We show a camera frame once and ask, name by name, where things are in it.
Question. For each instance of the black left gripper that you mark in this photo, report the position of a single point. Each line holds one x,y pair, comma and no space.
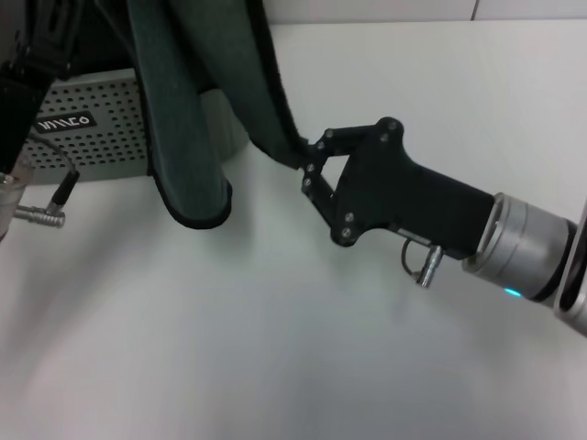
18,119

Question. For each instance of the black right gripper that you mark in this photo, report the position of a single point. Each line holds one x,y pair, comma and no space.
413,201

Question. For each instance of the yellow green towel black trim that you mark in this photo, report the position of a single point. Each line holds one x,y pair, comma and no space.
183,114

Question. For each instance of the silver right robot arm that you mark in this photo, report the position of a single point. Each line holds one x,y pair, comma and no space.
523,256

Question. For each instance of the green perforated plastic storage box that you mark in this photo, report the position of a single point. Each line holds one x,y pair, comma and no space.
110,146

